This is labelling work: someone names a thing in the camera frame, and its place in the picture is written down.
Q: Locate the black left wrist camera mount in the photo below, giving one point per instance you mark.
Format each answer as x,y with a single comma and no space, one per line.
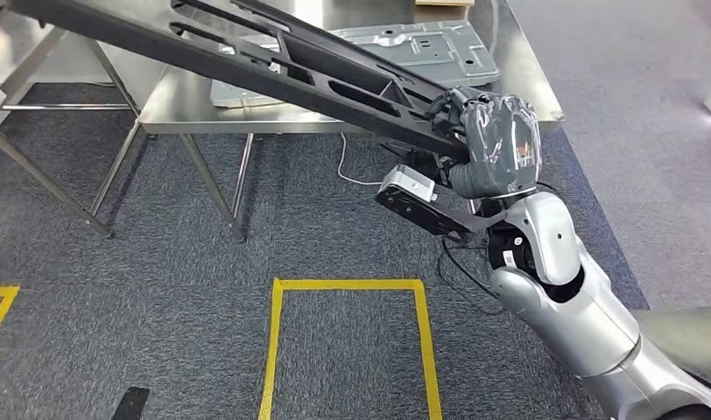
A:
130,404

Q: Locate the stainless steel workbench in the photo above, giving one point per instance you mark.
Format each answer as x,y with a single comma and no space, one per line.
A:
19,64
216,113

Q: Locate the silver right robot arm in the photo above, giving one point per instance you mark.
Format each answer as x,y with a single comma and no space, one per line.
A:
582,324

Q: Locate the black flat box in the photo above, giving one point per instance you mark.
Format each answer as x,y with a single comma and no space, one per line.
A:
419,159

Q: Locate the white cabinet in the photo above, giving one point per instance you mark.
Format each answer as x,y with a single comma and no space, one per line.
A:
117,64

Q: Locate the embossed grey metal plate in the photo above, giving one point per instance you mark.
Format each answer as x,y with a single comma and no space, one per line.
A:
437,52

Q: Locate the yellow floor tape square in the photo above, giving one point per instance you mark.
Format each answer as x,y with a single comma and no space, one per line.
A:
344,284

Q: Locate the black right wrist camera bracket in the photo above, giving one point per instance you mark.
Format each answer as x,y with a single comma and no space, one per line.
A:
419,214

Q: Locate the long black plastic part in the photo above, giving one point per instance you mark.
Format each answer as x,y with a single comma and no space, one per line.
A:
216,69

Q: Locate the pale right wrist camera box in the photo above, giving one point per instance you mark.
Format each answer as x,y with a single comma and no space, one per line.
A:
410,182

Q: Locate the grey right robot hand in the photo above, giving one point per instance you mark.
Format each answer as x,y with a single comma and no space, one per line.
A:
500,151

